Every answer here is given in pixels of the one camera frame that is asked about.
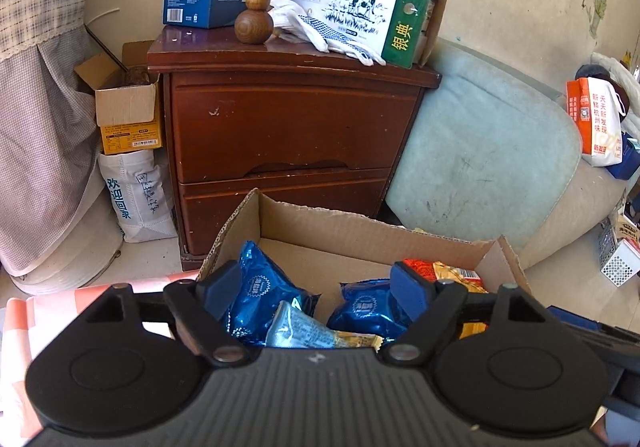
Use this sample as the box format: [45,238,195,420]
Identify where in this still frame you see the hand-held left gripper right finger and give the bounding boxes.
[377,261,543,368]

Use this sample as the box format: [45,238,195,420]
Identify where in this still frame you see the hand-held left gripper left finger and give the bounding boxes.
[95,259,251,368]

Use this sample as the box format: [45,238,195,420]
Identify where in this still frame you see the orange red snack packet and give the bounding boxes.
[402,259,437,280]

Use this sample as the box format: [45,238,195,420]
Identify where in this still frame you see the blue foil snack packet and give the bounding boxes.
[326,278,414,344]
[222,241,321,347]

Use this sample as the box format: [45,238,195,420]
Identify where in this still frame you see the yellow snack packet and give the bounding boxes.
[432,262,489,339]

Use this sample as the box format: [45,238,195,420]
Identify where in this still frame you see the silver gold snack packet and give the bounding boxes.
[334,332,384,354]

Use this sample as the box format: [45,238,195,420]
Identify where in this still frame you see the printed cardboard box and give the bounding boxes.
[197,188,533,330]

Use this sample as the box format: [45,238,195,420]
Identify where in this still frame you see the light blue snack packet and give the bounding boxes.
[265,300,346,352]

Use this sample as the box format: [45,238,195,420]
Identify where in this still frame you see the white perforated basket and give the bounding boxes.
[597,222,640,289]

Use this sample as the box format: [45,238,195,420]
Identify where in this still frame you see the white woven bag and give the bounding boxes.
[97,149,179,244]

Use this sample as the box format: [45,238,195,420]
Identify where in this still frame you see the grey sofa seat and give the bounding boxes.
[520,159,627,274]

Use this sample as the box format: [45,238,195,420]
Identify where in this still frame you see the light blue cushion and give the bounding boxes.
[385,39,584,254]

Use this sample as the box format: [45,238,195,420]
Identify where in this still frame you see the dark wooden nightstand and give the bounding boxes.
[147,24,442,271]

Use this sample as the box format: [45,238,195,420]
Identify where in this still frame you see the small open cardboard box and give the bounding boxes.
[75,41,164,156]

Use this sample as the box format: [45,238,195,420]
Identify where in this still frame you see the orange white paper bag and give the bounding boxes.
[566,77,629,168]

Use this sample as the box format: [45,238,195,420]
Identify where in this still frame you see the plaid fabric cover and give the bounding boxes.
[0,0,125,295]

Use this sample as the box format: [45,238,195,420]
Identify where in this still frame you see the wooden gourd ornament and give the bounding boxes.
[235,0,275,46]

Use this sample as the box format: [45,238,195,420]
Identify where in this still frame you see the white dotted work gloves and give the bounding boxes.
[267,0,387,66]

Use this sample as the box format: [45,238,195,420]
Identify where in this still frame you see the flat brown cardboard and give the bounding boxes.
[420,0,455,68]

